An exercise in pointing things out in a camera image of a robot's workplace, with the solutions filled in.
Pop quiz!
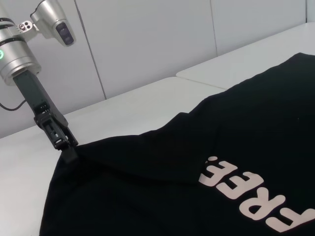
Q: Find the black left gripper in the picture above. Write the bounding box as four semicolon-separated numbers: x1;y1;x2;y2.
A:
12;70;79;163

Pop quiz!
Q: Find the black shirt with FREE print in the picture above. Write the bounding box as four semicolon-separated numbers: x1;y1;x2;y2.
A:
39;52;315;236

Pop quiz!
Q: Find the left arm cable with plug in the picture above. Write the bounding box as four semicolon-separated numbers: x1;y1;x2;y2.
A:
0;97;28;111

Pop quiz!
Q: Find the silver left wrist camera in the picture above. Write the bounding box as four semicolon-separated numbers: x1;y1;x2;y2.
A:
16;0;76;47

